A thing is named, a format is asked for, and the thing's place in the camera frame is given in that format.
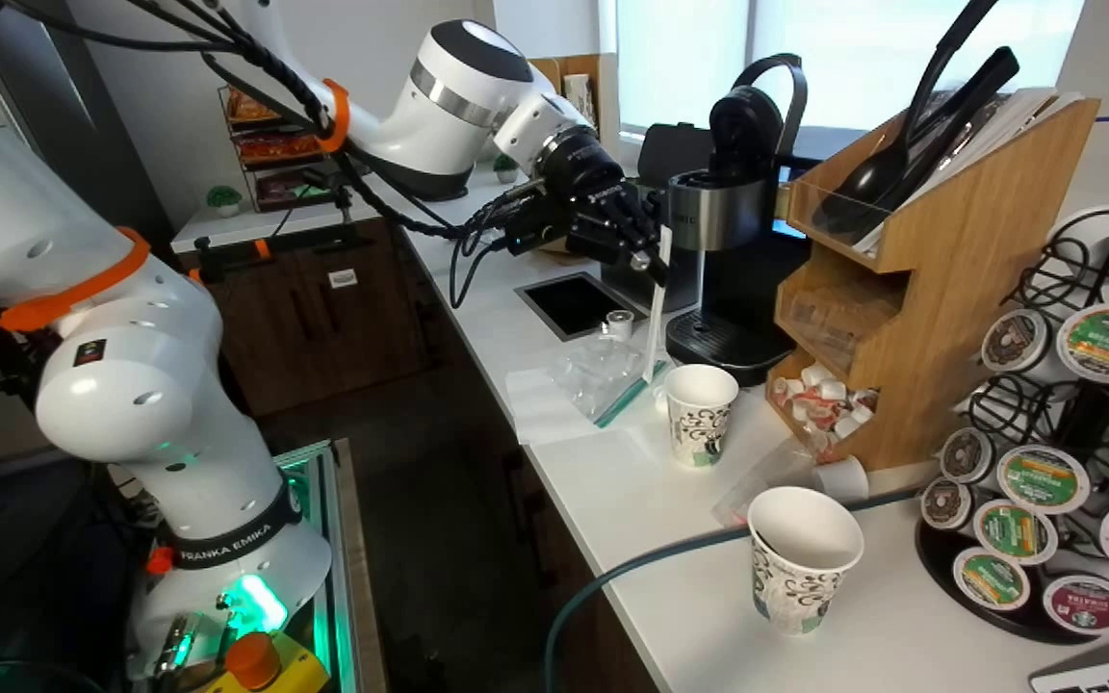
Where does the patterned paper cup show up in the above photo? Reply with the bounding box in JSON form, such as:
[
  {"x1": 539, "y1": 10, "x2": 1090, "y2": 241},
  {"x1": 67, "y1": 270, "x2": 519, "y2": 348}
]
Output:
[
  {"x1": 660, "y1": 362, "x2": 748, "y2": 475},
  {"x1": 743, "y1": 481, "x2": 872, "y2": 638}
]

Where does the brown wooden cabinet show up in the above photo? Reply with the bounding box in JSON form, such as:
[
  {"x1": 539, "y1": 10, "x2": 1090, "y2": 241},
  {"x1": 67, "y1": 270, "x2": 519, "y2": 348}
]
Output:
[{"x1": 185, "y1": 217, "x2": 451, "y2": 424}]

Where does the dark lid coffee pod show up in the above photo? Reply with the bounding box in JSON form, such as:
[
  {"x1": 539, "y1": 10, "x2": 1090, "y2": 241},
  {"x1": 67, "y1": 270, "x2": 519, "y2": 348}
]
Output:
[
  {"x1": 978, "y1": 303, "x2": 1054, "y2": 382},
  {"x1": 936, "y1": 424, "x2": 999, "y2": 490},
  {"x1": 916, "y1": 475, "x2": 983, "y2": 536}
]

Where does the steel framed counter chute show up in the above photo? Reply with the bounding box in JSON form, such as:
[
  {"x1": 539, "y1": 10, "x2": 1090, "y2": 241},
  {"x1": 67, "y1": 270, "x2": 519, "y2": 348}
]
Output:
[{"x1": 515, "y1": 270, "x2": 640, "y2": 348}]

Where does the orange yellow stop button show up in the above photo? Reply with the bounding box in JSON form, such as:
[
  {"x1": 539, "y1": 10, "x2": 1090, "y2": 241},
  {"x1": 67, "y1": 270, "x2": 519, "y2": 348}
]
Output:
[{"x1": 199, "y1": 632, "x2": 332, "y2": 693}]

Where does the black plastic utensil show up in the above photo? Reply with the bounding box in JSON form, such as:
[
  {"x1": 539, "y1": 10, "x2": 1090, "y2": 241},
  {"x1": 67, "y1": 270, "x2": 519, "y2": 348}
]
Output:
[
  {"x1": 820, "y1": 0, "x2": 1010, "y2": 247},
  {"x1": 907, "y1": 43, "x2": 1029, "y2": 173}
]

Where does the black silver pod coffee machine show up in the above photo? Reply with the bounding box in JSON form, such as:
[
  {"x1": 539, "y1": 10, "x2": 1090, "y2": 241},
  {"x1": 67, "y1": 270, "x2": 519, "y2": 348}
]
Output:
[{"x1": 634, "y1": 52, "x2": 816, "y2": 386}]

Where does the black white patterned board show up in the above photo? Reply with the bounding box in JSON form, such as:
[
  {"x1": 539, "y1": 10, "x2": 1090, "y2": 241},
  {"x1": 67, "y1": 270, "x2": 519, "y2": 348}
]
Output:
[{"x1": 1026, "y1": 624, "x2": 1109, "y2": 693}]

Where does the bright window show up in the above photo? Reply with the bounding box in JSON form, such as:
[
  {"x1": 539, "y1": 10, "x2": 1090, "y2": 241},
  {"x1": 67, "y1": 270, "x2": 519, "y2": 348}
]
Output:
[{"x1": 611, "y1": 0, "x2": 1090, "y2": 139}]

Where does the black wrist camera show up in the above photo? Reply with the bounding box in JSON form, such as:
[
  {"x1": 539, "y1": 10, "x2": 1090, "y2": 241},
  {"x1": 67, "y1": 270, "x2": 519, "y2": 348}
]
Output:
[{"x1": 493, "y1": 180, "x2": 574, "y2": 260}]

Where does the clear plastic zip bag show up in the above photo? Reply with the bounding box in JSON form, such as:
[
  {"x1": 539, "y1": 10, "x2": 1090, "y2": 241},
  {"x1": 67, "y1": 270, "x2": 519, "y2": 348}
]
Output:
[{"x1": 551, "y1": 321, "x2": 661, "y2": 432}]

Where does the wooden condiment organizer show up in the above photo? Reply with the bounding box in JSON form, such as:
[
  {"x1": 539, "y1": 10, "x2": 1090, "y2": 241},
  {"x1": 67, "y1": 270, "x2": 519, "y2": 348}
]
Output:
[{"x1": 765, "y1": 85, "x2": 1104, "y2": 475}]

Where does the dark power cable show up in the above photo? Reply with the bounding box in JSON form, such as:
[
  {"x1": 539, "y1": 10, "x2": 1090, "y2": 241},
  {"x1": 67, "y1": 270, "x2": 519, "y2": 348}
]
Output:
[{"x1": 537, "y1": 481, "x2": 931, "y2": 693}]

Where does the dark shelf unit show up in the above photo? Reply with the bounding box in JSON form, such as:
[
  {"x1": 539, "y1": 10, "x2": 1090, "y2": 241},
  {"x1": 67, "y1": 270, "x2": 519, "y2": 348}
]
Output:
[{"x1": 216, "y1": 78, "x2": 354, "y2": 217}]

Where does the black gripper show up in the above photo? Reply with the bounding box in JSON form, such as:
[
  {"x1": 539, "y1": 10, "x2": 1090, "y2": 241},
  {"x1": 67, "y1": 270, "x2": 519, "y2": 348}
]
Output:
[{"x1": 537, "y1": 120, "x2": 679, "y2": 291}]

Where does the black wire pod carousel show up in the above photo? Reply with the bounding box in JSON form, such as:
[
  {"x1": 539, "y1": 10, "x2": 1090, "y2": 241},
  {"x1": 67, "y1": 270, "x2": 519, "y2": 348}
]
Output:
[{"x1": 911, "y1": 210, "x2": 1109, "y2": 649}]

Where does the grey coffee pod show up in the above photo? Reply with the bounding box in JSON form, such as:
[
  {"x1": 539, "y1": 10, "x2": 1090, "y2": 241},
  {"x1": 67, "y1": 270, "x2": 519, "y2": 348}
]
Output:
[{"x1": 598, "y1": 303, "x2": 640, "y2": 348}]

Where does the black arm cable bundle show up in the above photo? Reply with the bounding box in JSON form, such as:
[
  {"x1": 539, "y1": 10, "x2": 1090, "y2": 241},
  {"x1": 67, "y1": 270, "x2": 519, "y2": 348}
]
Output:
[{"x1": 12, "y1": 0, "x2": 547, "y2": 316}]

